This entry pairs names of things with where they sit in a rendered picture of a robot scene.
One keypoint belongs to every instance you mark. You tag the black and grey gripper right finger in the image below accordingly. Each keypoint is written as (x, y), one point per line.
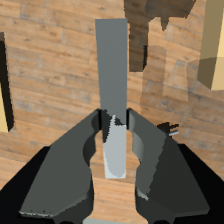
(172, 183)

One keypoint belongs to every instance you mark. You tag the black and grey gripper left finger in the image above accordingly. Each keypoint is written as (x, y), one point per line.
(56, 184)

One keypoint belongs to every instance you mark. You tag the tan rectangular block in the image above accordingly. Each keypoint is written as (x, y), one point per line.
(6, 123)

